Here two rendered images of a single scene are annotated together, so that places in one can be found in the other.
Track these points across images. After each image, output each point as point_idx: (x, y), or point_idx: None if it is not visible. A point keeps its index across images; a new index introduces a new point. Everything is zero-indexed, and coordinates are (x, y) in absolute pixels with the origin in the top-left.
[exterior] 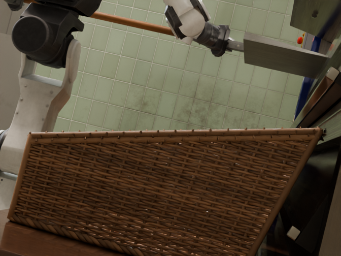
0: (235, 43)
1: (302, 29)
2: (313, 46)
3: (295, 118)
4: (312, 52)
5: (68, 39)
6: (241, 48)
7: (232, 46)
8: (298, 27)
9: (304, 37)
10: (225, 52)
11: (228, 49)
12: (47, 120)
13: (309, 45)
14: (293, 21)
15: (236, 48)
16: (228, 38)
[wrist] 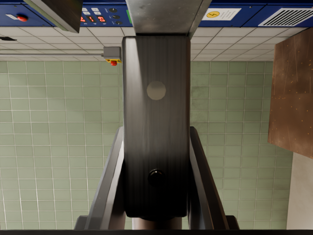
0: (146, 115)
1: (78, 5)
2: (107, 0)
3: (218, 1)
4: None
5: None
6: (168, 57)
7: (177, 137)
8: (74, 10)
9: (110, 58)
10: (304, 231)
11: (202, 166)
12: None
13: (115, 52)
14: (51, 2)
15: (177, 99)
16: (113, 196)
